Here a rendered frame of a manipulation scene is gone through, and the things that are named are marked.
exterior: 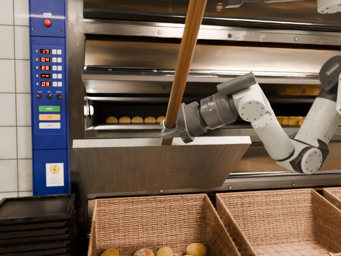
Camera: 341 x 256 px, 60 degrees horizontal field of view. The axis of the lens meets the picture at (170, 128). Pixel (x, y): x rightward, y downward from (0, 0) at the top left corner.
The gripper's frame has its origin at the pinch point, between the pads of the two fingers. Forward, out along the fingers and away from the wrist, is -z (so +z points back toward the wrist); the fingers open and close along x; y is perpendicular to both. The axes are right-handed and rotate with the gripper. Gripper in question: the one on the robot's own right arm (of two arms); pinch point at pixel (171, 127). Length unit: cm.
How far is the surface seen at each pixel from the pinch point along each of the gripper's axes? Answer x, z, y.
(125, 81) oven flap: -42, -26, 15
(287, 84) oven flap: -42, 37, 61
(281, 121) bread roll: -60, 29, 124
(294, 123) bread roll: -50, 36, 113
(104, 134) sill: -31, -48, 30
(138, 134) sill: -31, -35, 40
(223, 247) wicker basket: 23, -10, 62
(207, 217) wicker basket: 6, -18, 73
